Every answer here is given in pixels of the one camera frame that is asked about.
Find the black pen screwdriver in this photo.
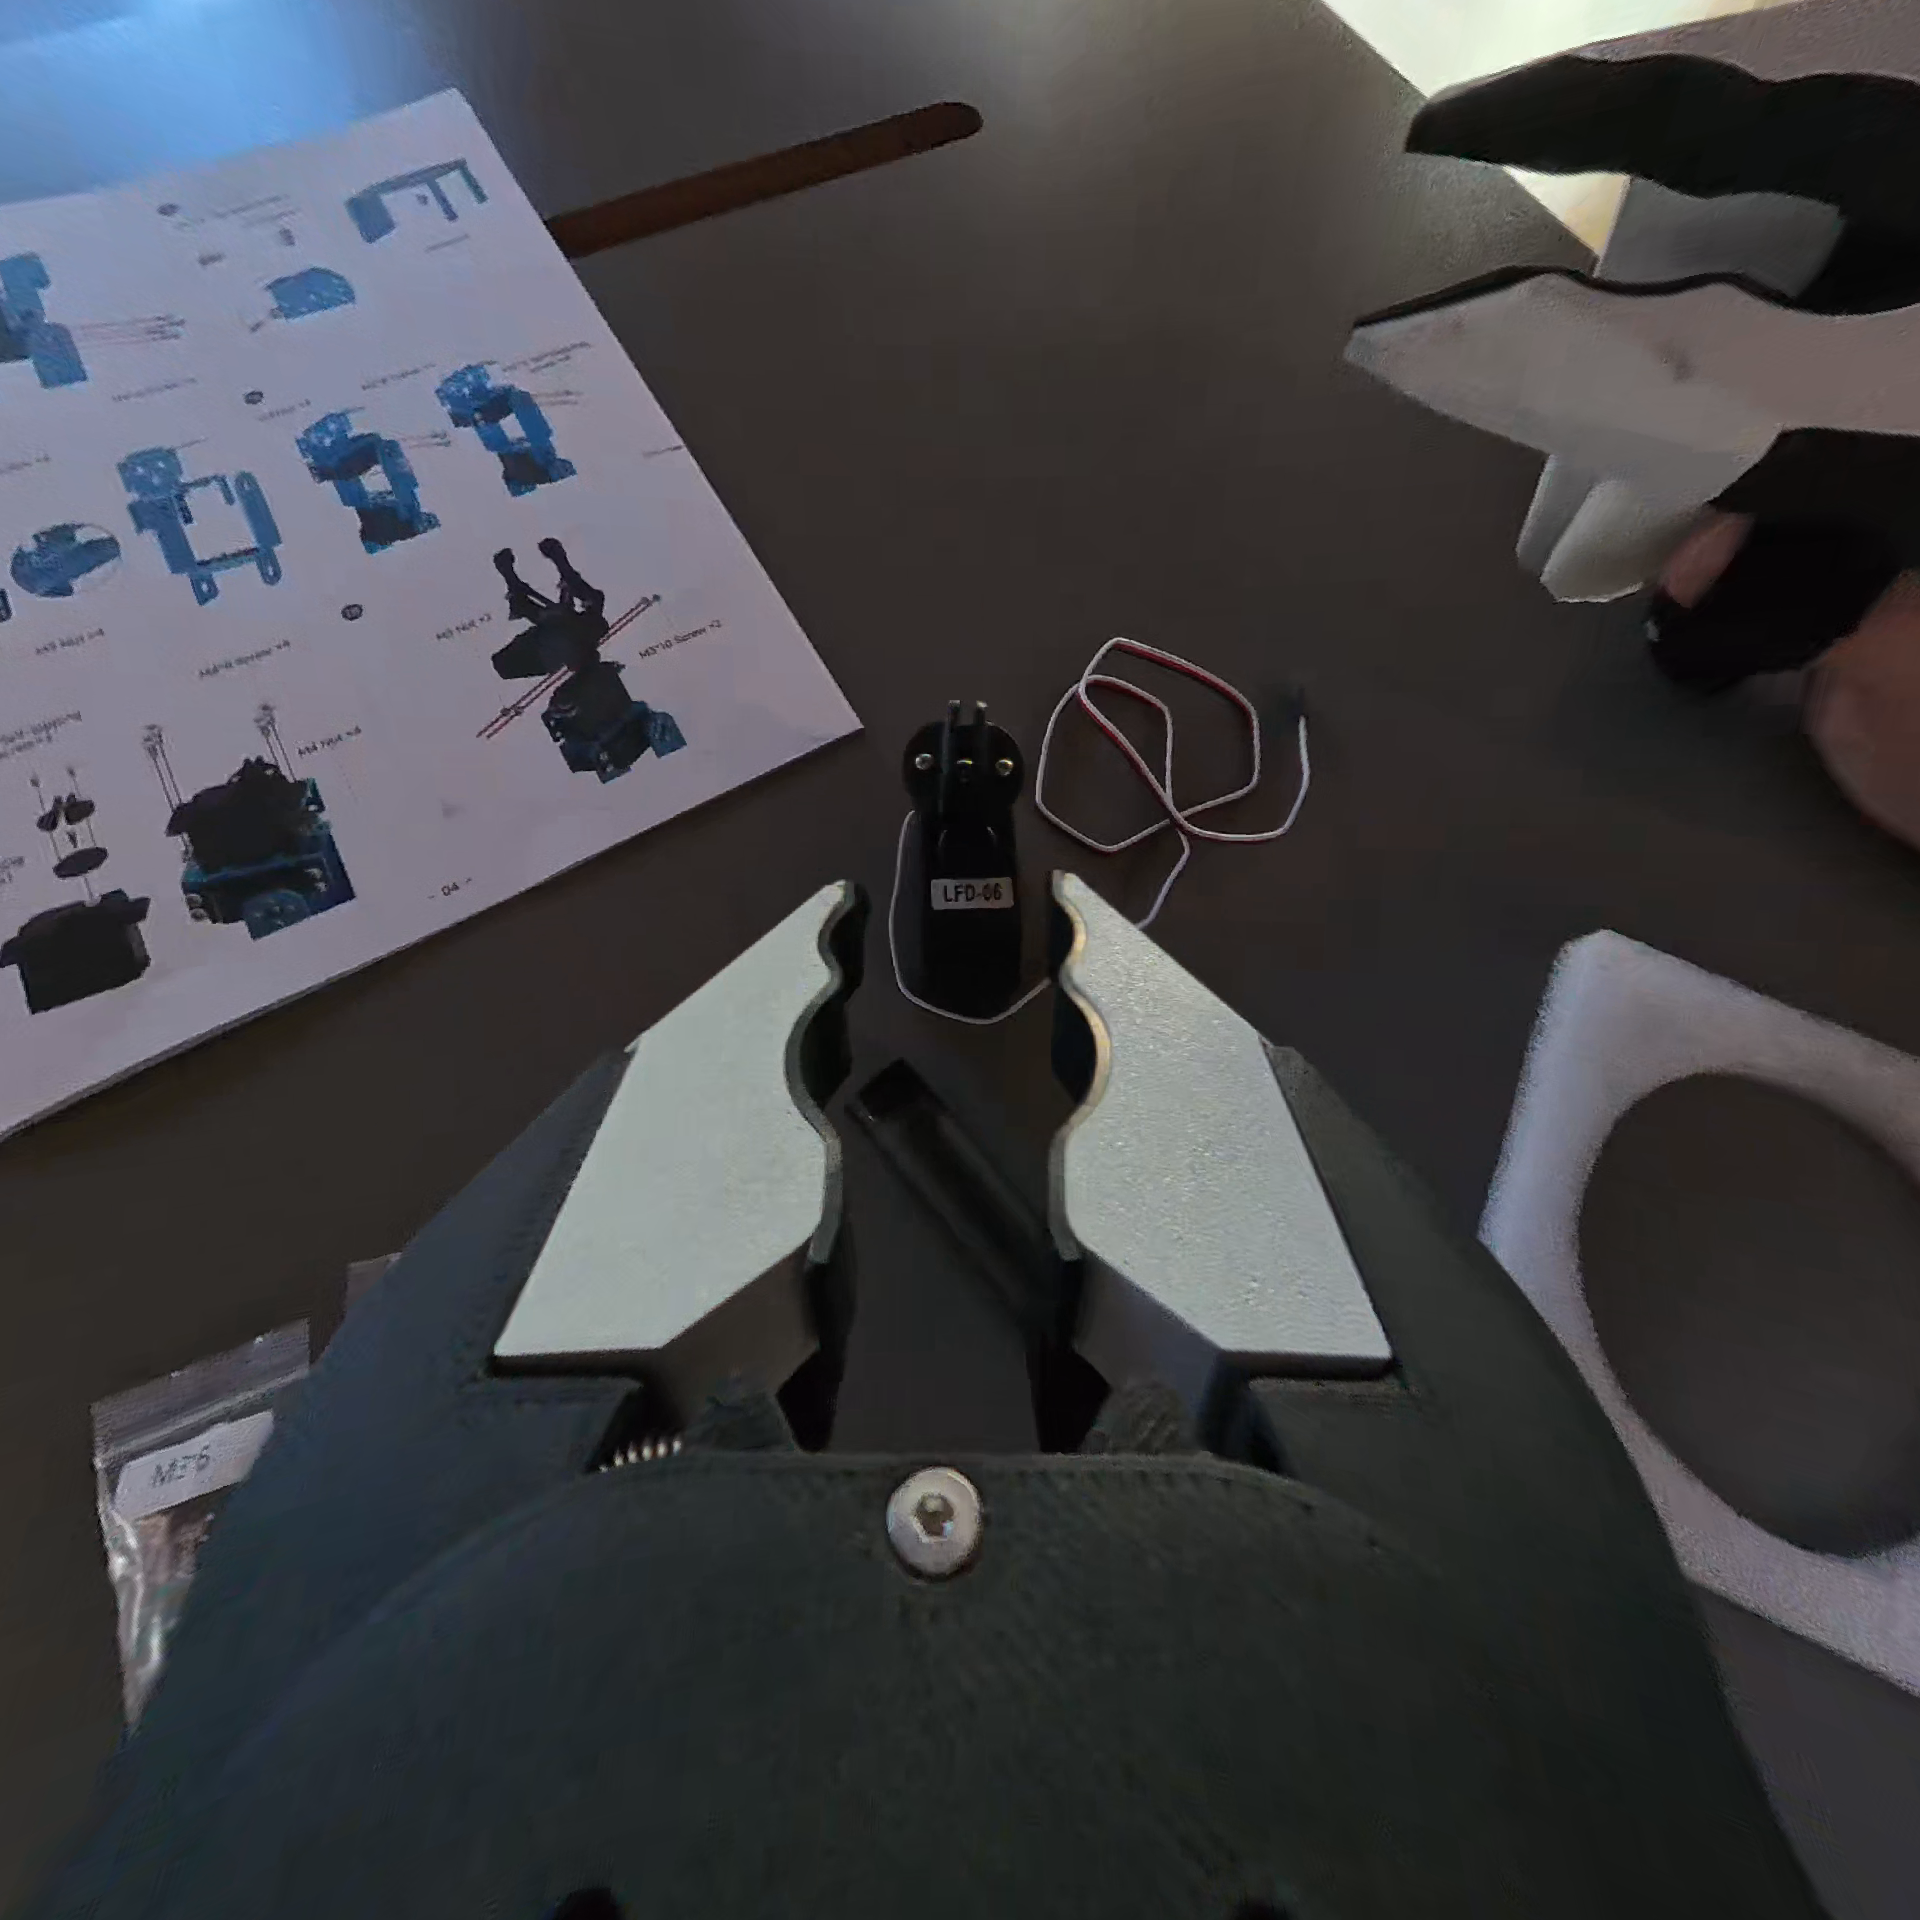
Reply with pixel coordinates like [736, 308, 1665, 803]
[842, 1056, 1051, 1320]

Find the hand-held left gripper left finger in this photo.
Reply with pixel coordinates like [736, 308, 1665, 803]
[488, 879, 869, 1379]

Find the open assembly instruction booklet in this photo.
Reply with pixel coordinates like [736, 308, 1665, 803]
[0, 86, 865, 1135]

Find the black servo motor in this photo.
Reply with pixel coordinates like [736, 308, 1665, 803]
[895, 697, 1051, 1024]

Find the person's right hand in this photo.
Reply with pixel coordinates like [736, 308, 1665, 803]
[1649, 510, 1920, 849]

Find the white foam frame round hole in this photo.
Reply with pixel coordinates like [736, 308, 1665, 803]
[1475, 928, 1920, 1704]

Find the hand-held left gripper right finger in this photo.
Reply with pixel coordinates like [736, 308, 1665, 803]
[1035, 871, 1394, 1441]

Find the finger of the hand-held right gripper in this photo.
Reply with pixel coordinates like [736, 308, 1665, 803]
[1406, 48, 1920, 319]
[1341, 267, 1920, 606]

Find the dark grey desk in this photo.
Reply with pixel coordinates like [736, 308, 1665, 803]
[0, 0, 1920, 1920]

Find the group of clear screw bags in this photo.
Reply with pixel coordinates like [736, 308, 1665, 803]
[89, 1253, 403, 1728]

